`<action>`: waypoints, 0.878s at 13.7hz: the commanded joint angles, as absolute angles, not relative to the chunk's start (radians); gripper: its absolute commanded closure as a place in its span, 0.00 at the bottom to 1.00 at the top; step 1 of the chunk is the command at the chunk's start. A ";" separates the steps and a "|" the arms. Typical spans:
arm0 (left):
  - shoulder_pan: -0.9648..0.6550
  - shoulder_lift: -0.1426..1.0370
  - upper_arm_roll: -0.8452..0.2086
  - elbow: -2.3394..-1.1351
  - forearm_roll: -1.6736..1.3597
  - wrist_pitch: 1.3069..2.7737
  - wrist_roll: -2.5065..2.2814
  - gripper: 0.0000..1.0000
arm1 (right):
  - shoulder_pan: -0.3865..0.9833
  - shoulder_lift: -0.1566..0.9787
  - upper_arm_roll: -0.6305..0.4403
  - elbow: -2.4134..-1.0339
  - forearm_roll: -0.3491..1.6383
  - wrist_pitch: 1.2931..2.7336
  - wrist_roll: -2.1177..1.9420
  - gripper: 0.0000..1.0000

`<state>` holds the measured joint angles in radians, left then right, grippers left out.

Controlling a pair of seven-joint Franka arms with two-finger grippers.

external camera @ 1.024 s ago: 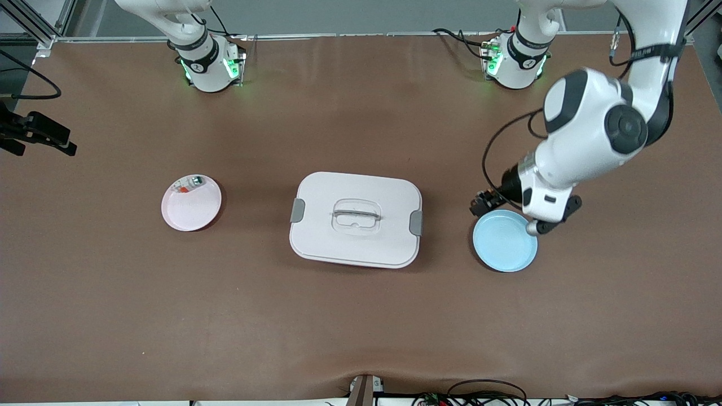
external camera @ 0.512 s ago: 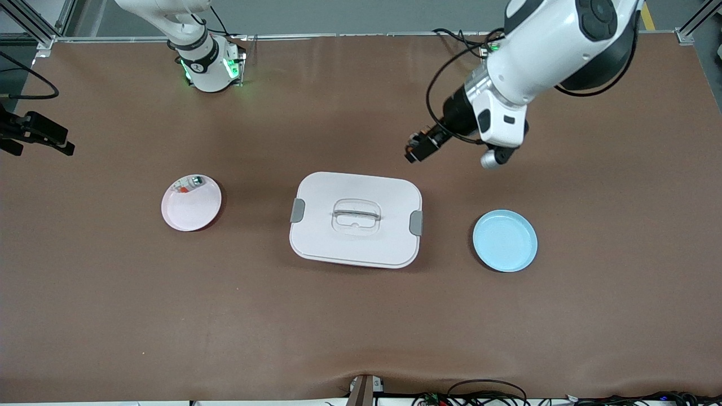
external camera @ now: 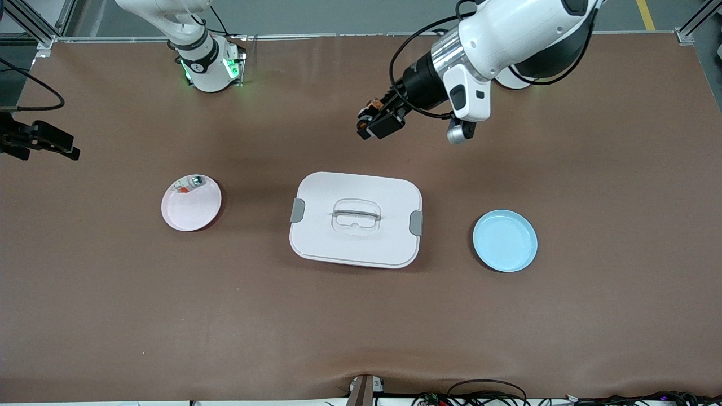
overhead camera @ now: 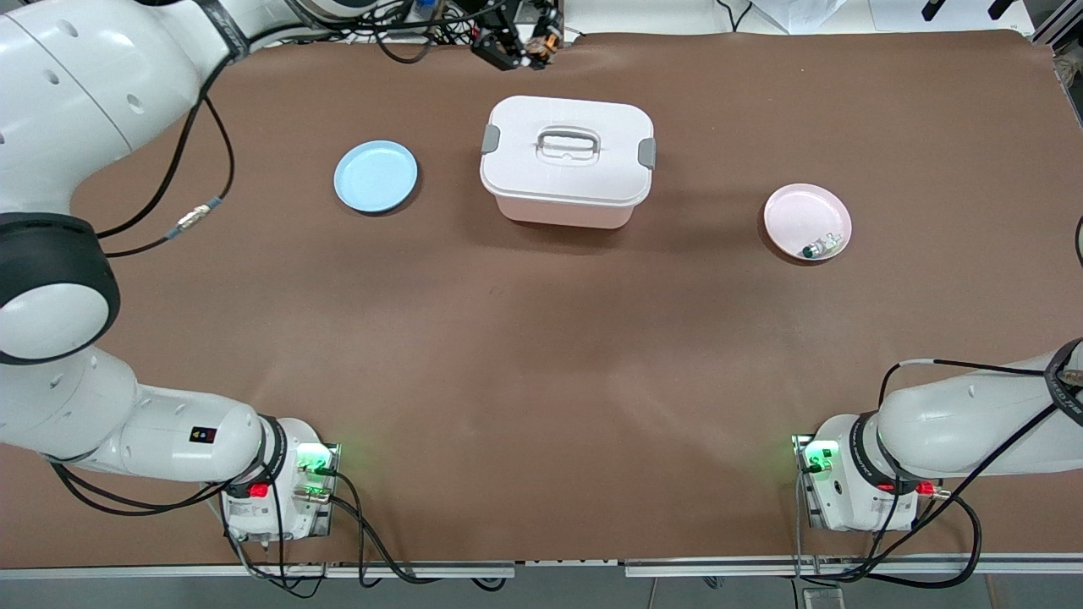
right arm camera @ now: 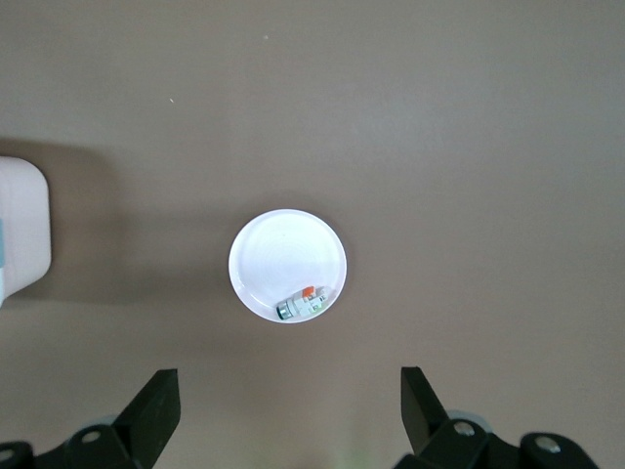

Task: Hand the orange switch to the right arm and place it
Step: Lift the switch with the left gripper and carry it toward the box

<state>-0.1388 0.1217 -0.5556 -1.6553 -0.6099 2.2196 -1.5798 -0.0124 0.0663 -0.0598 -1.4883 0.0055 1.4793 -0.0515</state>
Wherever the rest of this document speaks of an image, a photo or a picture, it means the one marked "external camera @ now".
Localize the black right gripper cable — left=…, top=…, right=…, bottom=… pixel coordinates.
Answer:
left=0, top=56, right=65, bottom=112

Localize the white round plate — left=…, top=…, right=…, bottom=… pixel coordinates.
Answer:
left=161, top=174, right=222, bottom=232

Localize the metal bracket at table edge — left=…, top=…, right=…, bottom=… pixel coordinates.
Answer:
left=345, top=374, right=385, bottom=406

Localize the brown table mat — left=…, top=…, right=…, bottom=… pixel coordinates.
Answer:
left=0, top=33, right=722, bottom=402

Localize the black looped cable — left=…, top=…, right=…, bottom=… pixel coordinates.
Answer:
left=447, top=379, right=528, bottom=406

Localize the silver table edge rail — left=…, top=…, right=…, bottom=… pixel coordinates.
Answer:
left=54, top=30, right=680, bottom=42

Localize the tangled cable bundle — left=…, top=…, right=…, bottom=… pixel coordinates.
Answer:
left=564, top=390, right=722, bottom=406

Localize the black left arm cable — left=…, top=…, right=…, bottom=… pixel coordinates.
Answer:
left=388, top=0, right=491, bottom=120

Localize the white lidded storage box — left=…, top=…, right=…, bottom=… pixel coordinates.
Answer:
left=289, top=171, right=424, bottom=269

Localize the light blue round plate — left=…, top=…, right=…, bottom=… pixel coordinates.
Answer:
left=472, top=209, right=538, bottom=273

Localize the orange black switch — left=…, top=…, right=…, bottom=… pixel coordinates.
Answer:
left=361, top=97, right=395, bottom=122

